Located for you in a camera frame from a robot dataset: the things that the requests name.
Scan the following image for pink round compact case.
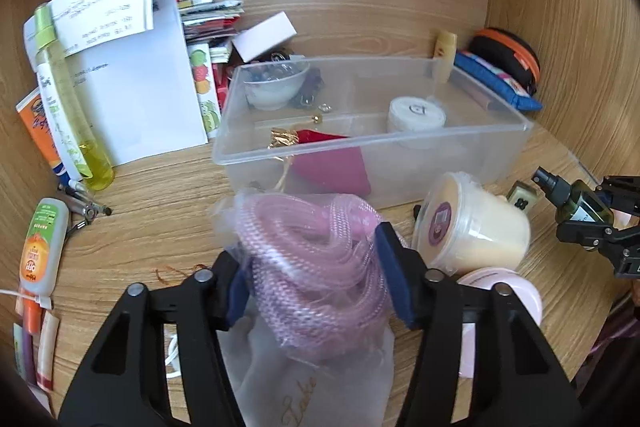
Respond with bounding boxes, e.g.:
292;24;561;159
457;267;544;379

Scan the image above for cream candle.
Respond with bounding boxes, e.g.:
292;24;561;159
411;172;530;277

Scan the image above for white charging cable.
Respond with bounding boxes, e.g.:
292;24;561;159
0;287;54;310

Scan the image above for pink cord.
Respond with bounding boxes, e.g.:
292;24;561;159
233;192;407;360

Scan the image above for white drawstring cloth pouch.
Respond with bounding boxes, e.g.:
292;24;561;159
218;309;395;426

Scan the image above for green spray bottle black cap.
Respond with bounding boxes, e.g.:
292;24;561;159
532;167;614;225

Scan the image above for metal compass and pens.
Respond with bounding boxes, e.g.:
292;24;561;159
58;183;113;241

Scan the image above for blue patchwork zip pouch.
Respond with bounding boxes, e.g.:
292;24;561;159
454;51;542;112

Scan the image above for fruit sticker sheet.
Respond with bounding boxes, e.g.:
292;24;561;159
186;43;221;138

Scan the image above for white folded paper sheet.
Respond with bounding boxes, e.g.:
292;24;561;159
49;0;208;166

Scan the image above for small rectangular perfume bottle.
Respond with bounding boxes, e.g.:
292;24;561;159
506;181;539;212

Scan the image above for yellow small lotion bottle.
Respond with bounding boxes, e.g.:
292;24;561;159
433;30;457;83

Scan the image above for yellow-green spray bottle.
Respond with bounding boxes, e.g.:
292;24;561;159
34;3;114;191

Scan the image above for orange label lotion bottle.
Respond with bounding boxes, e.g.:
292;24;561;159
18;197;70;297

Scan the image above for white small cardboard box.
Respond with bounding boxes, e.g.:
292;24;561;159
232;12;297;63

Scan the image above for clear plastic storage box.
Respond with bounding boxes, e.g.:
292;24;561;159
213;57;533;208

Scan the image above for stack of booklets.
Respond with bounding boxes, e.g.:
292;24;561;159
177;0;244;63

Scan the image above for lip balm tubes cluster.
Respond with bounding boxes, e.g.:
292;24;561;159
13;298;60;392

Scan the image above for white ceramic bowl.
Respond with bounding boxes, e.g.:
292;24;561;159
240;61;310;110

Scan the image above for black orange zip case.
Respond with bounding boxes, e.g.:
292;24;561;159
466;27;541;95

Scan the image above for orange sunscreen tube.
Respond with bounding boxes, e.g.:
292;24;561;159
15;87;70;185

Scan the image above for white round lidded jar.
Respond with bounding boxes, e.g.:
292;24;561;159
386;96;447;133

